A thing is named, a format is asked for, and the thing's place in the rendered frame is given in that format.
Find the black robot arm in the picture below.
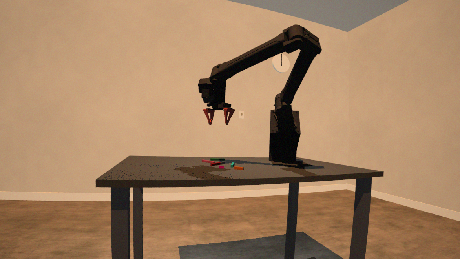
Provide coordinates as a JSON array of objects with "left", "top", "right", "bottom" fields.
[{"left": 198, "top": 24, "right": 322, "bottom": 131}]

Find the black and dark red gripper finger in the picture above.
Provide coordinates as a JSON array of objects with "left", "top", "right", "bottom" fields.
[
  {"left": 223, "top": 108, "right": 235, "bottom": 125},
  {"left": 203, "top": 109, "right": 215, "bottom": 125}
]

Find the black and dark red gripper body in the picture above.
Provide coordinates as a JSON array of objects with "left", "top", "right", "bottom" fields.
[{"left": 206, "top": 102, "right": 233, "bottom": 110}]

